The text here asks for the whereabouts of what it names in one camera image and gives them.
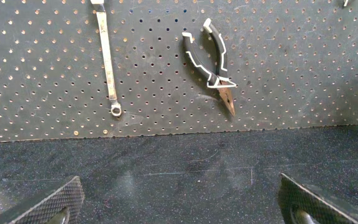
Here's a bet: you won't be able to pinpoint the black pegboard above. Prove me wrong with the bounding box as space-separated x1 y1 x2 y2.
0 0 358 144

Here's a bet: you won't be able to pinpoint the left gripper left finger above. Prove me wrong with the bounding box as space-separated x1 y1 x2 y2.
0 175 86 224

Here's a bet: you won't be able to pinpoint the black and white pliers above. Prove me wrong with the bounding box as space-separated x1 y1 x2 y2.
181 17 237 118

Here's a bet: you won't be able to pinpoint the wrench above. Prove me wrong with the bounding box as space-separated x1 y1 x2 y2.
90 0 123 118

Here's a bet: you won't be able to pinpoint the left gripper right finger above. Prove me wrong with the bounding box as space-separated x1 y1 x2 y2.
277 172 358 224

